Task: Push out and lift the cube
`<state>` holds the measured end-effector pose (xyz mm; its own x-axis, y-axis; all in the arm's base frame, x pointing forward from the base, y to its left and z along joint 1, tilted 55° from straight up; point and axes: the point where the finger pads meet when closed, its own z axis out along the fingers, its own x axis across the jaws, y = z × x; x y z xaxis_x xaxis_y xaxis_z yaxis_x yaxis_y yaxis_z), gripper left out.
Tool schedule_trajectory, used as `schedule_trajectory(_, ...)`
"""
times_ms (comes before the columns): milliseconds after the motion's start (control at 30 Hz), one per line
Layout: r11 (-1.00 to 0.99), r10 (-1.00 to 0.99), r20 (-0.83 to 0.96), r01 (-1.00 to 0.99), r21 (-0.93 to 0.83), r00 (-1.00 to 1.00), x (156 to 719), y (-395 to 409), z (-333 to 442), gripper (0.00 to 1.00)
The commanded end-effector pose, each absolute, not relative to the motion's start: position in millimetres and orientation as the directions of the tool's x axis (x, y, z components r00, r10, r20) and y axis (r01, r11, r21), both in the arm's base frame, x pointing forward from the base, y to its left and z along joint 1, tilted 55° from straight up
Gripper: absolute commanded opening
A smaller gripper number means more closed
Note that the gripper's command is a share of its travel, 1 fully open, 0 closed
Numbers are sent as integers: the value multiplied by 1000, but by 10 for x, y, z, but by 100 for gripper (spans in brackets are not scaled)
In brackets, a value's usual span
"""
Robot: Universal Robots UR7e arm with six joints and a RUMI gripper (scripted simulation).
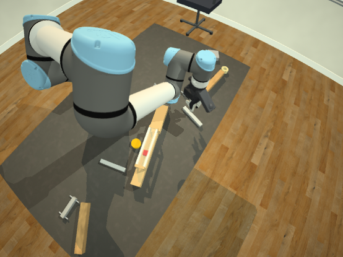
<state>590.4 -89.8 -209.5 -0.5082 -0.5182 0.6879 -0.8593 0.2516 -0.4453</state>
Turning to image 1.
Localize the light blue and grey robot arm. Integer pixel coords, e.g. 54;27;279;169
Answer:
21;14;216;138

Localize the yellow disc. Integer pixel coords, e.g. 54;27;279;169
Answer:
131;139;141;149

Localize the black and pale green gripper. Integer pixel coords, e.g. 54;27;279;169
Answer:
183;76;206;112

